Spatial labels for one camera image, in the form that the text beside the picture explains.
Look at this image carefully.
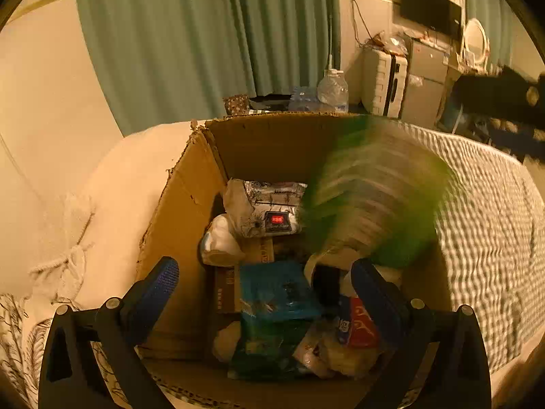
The brown cardboard box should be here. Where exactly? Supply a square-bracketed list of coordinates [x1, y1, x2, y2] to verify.
[136, 111, 457, 408]

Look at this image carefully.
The teal snack packet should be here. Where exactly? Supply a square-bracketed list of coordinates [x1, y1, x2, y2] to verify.
[237, 261, 323, 323]

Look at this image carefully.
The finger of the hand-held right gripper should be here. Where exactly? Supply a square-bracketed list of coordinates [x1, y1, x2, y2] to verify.
[451, 66, 545, 163]

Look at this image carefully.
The oval white vanity mirror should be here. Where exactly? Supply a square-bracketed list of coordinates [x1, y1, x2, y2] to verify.
[462, 17, 491, 70]

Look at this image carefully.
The clear water bottle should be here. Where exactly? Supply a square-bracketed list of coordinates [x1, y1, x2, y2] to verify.
[317, 69, 350, 114]

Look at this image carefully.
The green carton box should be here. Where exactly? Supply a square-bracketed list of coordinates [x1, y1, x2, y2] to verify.
[297, 115, 457, 270]

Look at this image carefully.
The black wall television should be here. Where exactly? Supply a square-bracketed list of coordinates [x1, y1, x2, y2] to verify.
[399, 0, 463, 42]

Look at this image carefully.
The floral patterned bag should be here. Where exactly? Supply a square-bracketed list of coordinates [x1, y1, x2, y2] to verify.
[223, 93, 250, 117]

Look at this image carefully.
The wide green curtain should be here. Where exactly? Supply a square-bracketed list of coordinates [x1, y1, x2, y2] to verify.
[70, 0, 342, 138]

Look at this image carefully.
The leaf-patterned white blanket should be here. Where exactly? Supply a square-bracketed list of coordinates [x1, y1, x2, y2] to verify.
[0, 292, 142, 409]

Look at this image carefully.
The hanging wall cable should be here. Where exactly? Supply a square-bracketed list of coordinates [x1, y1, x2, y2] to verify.
[350, 0, 376, 48]

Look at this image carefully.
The blue bottle pack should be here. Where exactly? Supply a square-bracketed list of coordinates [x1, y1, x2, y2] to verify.
[289, 86, 320, 112]

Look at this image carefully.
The white ribbed suitcase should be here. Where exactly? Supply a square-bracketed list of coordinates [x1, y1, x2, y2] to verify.
[361, 47, 410, 119]

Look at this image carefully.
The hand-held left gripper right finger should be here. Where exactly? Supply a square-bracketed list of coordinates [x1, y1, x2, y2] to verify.
[349, 258, 493, 409]

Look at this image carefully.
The white fringed cloth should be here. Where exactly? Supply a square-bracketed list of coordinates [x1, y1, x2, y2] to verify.
[29, 193, 97, 304]

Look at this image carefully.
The narrow green window curtain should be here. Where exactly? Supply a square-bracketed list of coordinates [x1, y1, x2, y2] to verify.
[462, 0, 518, 67]

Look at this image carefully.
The red blue white packet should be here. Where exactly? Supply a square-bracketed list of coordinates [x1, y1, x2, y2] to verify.
[336, 296, 383, 349]

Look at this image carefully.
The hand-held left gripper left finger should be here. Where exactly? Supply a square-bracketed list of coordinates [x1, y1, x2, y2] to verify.
[38, 256, 182, 409]

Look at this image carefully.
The grey mini fridge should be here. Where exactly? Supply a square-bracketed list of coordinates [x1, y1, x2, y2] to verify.
[400, 38, 453, 129]

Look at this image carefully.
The black flat bag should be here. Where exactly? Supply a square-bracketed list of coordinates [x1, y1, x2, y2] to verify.
[249, 92, 293, 112]

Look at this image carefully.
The white pillow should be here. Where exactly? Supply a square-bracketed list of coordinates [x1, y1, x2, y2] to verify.
[26, 121, 206, 308]

